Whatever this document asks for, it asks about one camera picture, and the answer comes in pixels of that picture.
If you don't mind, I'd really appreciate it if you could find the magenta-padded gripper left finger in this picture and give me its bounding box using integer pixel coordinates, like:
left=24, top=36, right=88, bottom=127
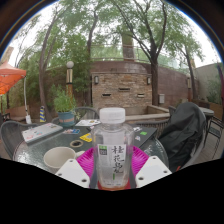
left=54, top=147, right=99, bottom=190

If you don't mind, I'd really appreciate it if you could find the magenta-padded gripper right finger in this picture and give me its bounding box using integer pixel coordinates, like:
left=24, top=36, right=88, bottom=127
left=128, top=145, right=173, bottom=189

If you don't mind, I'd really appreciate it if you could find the clear white-capped drink bottle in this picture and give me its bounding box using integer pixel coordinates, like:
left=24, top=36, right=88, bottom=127
left=90, top=107, right=135, bottom=192

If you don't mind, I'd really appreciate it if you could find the white cup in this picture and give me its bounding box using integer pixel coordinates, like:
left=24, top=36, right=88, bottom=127
left=43, top=146, right=86, bottom=174

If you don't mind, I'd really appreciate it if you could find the roll of tape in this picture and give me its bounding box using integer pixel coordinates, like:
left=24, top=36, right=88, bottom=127
left=69, top=139, right=85, bottom=149

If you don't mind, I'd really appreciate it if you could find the black laptop with stickers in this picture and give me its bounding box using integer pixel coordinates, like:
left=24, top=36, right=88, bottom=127
left=131, top=124, right=158, bottom=149

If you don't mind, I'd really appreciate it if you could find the yellow card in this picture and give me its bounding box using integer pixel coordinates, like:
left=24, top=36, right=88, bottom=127
left=79, top=132, right=94, bottom=143

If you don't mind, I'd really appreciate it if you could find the blue card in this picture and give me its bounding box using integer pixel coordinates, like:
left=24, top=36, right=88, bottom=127
left=62, top=128, right=81, bottom=135

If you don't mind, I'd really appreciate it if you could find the black jacket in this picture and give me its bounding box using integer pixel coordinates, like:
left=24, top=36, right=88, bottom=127
left=166, top=101, right=207, bottom=173

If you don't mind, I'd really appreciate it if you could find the white booklet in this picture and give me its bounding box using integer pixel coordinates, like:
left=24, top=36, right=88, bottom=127
left=74, top=118, right=102, bottom=128

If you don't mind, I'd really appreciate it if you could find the silver laptop with stickers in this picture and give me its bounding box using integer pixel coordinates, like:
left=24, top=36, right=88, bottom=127
left=21, top=122, right=64, bottom=144

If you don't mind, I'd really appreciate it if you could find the blue and yellow striped bollard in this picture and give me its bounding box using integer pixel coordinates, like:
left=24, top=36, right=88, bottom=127
left=39, top=105, right=47, bottom=123

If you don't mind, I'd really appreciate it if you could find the green plant in blue pot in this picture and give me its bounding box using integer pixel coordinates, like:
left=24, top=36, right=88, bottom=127
left=53, top=87, right=78, bottom=128

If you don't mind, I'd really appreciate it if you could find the black metal chair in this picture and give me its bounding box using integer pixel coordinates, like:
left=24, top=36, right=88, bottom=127
left=0, top=112, right=11, bottom=123
left=205, top=116, right=224, bottom=159

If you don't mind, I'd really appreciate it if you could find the round dark patio table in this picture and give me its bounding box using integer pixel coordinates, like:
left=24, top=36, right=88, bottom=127
left=199, top=106, right=215, bottom=118

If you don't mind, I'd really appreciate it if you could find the wooden bench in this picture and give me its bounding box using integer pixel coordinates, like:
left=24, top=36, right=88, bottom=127
left=4, top=105, right=31, bottom=123

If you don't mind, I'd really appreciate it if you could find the orange parasol with white pole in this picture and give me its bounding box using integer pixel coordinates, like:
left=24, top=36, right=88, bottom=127
left=0, top=60, right=33, bottom=125

